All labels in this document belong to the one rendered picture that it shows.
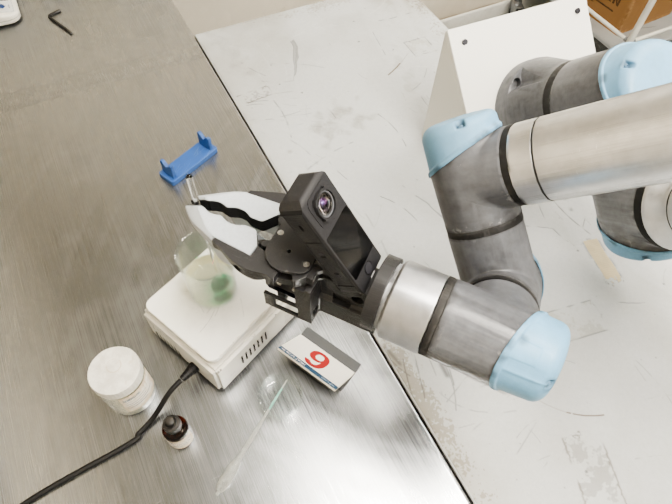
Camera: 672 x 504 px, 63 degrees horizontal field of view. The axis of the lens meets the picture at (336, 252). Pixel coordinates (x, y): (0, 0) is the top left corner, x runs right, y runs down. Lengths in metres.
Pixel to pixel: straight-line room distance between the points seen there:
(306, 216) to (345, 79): 0.68
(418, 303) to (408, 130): 0.57
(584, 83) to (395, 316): 0.42
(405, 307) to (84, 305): 0.50
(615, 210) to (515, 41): 0.30
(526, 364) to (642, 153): 0.18
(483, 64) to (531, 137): 0.39
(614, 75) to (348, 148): 0.43
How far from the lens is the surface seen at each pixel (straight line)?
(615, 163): 0.47
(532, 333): 0.47
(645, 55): 0.74
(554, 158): 0.48
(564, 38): 0.97
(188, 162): 0.93
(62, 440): 0.76
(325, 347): 0.74
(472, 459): 0.72
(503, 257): 0.54
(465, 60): 0.86
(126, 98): 1.08
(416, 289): 0.46
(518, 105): 0.84
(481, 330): 0.46
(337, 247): 0.45
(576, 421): 0.78
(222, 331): 0.66
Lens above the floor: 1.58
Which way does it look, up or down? 57 degrees down
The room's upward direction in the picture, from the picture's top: 4 degrees clockwise
